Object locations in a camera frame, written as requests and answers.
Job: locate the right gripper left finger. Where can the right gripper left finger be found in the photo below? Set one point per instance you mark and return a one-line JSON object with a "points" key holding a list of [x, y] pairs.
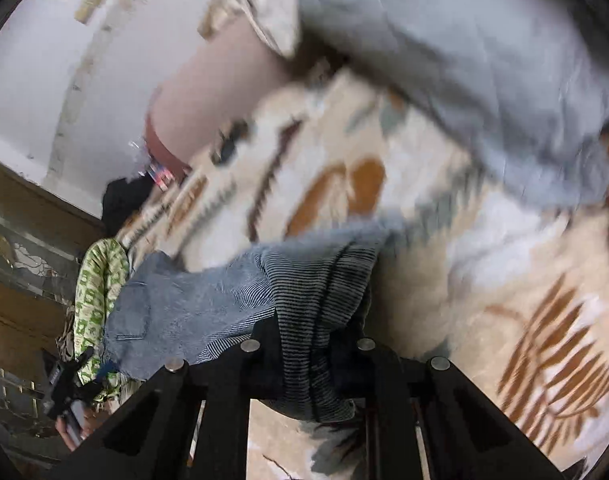
{"points": [[189, 423]]}

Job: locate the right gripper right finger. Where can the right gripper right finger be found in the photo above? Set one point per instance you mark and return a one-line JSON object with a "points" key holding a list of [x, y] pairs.
{"points": [[429, 421]]}

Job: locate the grey denim pants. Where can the grey denim pants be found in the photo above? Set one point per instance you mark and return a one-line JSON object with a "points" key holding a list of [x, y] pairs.
{"points": [[312, 284]]}

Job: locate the person's left hand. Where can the person's left hand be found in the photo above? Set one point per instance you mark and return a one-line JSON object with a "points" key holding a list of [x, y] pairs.
{"points": [[78, 424]]}

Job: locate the green patterned folded quilt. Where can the green patterned folded quilt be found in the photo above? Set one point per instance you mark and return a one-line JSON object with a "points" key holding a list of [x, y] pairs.
{"points": [[103, 271]]}

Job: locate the floral leaf-pattern blanket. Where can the floral leaf-pattern blanket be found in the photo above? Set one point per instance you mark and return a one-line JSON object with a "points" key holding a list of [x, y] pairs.
{"points": [[517, 297]]}

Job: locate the wooden glass cabinet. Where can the wooden glass cabinet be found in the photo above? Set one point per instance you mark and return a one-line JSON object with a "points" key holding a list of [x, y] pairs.
{"points": [[42, 242]]}

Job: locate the black garment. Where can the black garment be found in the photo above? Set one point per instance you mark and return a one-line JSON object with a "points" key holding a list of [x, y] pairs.
{"points": [[122, 198]]}

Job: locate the red blue snack packet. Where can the red blue snack packet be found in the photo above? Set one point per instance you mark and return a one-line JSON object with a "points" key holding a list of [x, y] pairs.
{"points": [[160, 175]]}

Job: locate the clear plastic bag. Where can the clear plastic bag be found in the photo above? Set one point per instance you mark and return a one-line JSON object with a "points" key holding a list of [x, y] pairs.
{"points": [[140, 159]]}

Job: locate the black beige hair clip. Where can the black beige hair clip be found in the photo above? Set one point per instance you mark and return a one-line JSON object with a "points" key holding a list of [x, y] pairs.
{"points": [[228, 137]]}

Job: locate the cream crumpled cloth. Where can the cream crumpled cloth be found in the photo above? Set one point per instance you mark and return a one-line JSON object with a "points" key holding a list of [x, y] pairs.
{"points": [[275, 22]]}

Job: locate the beige wall switch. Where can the beige wall switch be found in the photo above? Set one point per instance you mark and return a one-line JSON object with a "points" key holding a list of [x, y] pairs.
{"points": [[86, 9]]}

